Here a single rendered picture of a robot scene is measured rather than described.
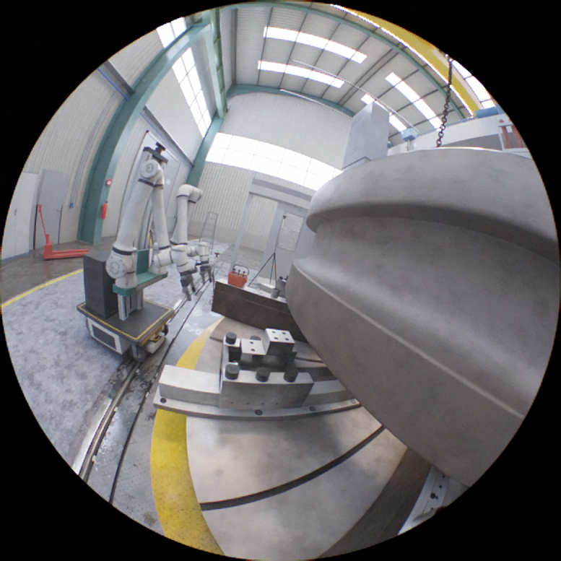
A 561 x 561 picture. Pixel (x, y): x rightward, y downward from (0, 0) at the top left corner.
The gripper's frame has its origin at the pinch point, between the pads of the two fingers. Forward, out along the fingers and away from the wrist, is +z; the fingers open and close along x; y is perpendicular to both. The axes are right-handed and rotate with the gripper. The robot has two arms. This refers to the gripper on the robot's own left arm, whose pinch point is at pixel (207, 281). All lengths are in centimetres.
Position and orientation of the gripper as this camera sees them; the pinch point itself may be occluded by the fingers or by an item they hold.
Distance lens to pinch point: 161.1
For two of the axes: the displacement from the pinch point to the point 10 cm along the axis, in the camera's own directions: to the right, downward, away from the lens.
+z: 1.3, 9.9, 0.8
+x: 0.6, -0.8, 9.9
